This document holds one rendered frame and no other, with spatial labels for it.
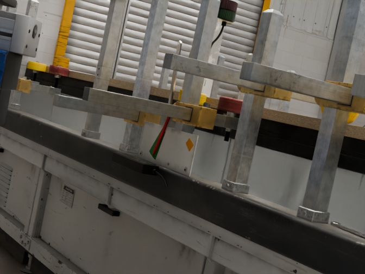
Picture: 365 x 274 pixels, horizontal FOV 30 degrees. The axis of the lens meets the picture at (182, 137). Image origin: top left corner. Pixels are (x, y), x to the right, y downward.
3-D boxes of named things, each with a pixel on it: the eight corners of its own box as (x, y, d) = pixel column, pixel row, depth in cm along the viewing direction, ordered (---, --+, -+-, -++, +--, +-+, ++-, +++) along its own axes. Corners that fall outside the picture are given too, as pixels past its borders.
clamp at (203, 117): (196, 126, 164) (201, 106, 164) (167, 119, 175) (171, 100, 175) (215, 130, 167) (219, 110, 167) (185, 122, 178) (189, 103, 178)
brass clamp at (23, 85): (16, 91, 268) (18, 78, 267) (5, 87, 279) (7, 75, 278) (31, 93, 271) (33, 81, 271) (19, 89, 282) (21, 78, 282)
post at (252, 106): (226, 222, 151) (272, 8, 148) (217, 218, 154) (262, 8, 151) (238, 223, 153) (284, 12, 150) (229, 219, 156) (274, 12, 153)
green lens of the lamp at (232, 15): (220, 17, 170) (222, 8, 170) (206, 16, 175) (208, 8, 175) (238, 22, 173) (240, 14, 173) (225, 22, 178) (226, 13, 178)
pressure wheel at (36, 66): (38, 87, 308) (44, 62, 307) (44, 89, 301) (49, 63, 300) (21, 84, 304) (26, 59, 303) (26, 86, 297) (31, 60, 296)
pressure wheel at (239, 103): (222, 141, 170) (232, 96, 170) (205, 136, 177) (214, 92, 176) (247, 145, 175) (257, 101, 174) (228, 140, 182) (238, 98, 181)
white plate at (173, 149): (188, 176, 164) (196, 135, 163) (136, 156, 185) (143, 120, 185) (190, 176, 164) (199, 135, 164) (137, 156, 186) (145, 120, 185)
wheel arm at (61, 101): (56, 110, 174) (60, 93, 174) (51, 108, 177) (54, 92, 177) (193, 134, 199) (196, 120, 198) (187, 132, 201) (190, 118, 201)
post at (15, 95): (8, 116, 275) (31, -2, 272) (5, 114, 278) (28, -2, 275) (16, 117, 277) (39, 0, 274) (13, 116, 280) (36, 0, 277)
